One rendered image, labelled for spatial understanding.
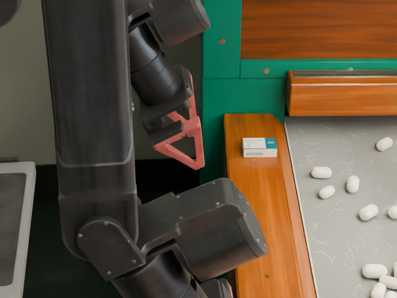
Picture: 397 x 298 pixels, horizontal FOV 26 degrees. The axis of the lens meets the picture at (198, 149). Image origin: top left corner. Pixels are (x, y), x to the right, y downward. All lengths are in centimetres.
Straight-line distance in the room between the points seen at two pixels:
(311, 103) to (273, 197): 24
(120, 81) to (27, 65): 197
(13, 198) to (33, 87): 160
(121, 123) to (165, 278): 15
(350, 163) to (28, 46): 122
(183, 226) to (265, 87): 101
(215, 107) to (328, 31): 26
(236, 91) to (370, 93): 25
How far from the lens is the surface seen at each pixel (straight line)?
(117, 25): 57
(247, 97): 167
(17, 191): 101
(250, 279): 129
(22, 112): 264
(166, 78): 108
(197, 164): 111
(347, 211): 148
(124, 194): 63
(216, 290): 78
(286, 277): 130
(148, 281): 69
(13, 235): 95
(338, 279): 134
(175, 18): 104
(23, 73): 257
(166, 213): 68
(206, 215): 66
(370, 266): 134
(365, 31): 165
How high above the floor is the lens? 162
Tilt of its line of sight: 33 degrees down
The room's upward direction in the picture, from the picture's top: straight up
